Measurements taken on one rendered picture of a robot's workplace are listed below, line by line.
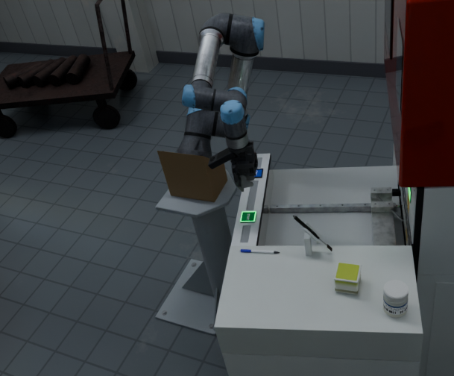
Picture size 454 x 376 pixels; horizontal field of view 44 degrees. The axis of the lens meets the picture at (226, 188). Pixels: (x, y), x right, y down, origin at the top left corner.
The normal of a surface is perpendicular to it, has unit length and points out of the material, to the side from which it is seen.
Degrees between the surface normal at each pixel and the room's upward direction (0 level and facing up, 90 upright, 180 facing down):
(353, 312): 0
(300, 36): 90
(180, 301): 0
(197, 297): 0
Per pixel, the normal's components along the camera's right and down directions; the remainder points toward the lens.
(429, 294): -0.15, 0.65
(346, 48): -0.40, 0.64
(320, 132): -0.16, -0.76
